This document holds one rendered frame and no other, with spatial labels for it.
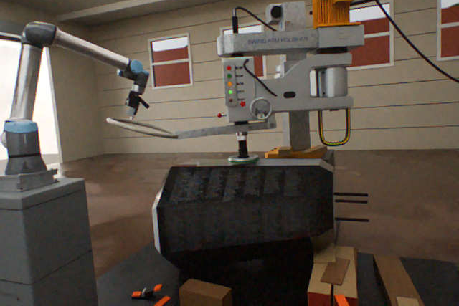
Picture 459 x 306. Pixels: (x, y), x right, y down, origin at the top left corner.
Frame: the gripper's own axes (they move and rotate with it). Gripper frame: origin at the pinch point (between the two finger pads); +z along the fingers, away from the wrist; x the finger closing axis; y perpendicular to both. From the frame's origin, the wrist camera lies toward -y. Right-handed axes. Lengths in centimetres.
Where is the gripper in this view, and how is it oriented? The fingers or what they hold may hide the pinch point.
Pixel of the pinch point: (132, 118)
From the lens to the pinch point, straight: 252.1
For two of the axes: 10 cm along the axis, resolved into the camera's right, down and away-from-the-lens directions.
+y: -7.9, -2.2, -5.8
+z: -3.2, 9.5, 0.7
